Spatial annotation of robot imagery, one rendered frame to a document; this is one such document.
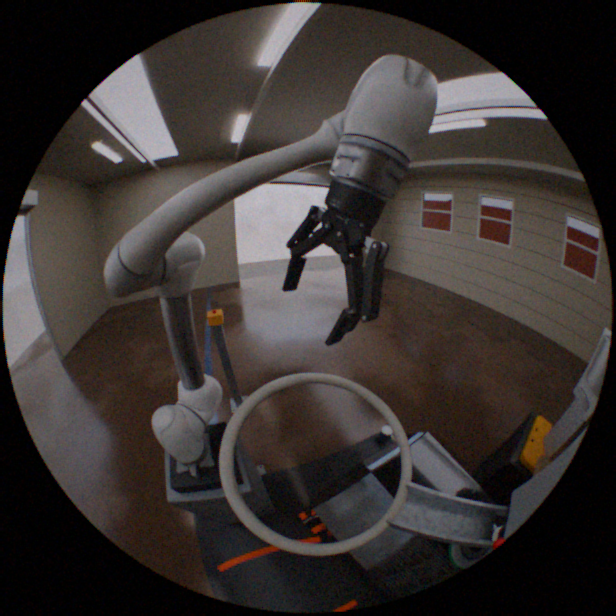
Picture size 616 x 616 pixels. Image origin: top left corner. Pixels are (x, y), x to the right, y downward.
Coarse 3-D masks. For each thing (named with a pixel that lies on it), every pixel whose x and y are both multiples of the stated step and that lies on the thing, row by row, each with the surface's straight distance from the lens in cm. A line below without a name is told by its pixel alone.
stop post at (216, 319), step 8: (208, 312) 162; (216, 312) 159; (208, 320) 156; (216, 320) 155; (216, 328) 160; (216, 336) 164; (224, 336) 167; (216, 344) 168; (224, 344) 168; (224, 352) 172; (224, 360) 177; (224, 368) 183; (232, 368) 185; (232, 376) 189; (232, 384) 196; (232, 392) 204; (232, 400) 228; (240, 400) 213; (232, 408) 221
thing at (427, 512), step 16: (416, 496) 63; (432, 496) 62; (448, 496) 63; (400, 512) 61; (416, 512) 62; (432, 512) 65; (448, 512) 67; (464, 512) 70; (480, 512) 74; (496, 512) 76; (400, 528) 58; (416, 528) 57; (432, 528) 64; (448, 528) 67; (464, 528) 70; (480, 528) 73; (464, 544) 68; (480, 544) 69
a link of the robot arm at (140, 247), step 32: (320, 128) 41; (256, 160) 35; (288, 160) 37; (320, 160) 40; (192, 192) 32; (224, 192) 33; (160, 224) 34; (192, 224) 34; (128, 256) 40; (160, 256) 39
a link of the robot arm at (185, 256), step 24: (192, 240) 59; (168, 264) 52; (192, 264) 58; (168, 288) 57; (192, 288) 61; (168, 312) 62; (168, 336) 68; (192, 336) 68; (192, 360) 72; (192, 384) 79; (216, 384) 92; (192, 408) 84; (216, 408) 92
